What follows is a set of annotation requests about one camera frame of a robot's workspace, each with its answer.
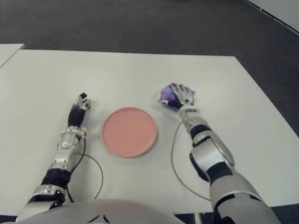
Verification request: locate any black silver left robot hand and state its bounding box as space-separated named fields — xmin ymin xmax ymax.
xmin=67 ymin=92 xmax=92 ymax=128

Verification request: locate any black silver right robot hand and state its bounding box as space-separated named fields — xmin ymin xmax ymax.
xmin=160 ymin=83 xmax=195 ymax=110

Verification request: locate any pink round plate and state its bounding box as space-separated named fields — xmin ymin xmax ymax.
xmin=101 ymin=106 xmax=157 ymax=159

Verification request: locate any white neighbouring table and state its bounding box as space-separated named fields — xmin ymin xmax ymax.
xmin=0 ymin=43 xmax=25 ymax=68

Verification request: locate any silver robot torso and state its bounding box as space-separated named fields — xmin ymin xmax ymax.
xmin=16 ymin=198 xmax=178 ymax=224

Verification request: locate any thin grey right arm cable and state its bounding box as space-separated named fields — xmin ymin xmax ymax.
xmin=171 ymin=121 xmax=211 ymax=201

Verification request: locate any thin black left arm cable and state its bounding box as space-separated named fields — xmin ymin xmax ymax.
xmin=67 ymin=135 xmax=104 ymax=203

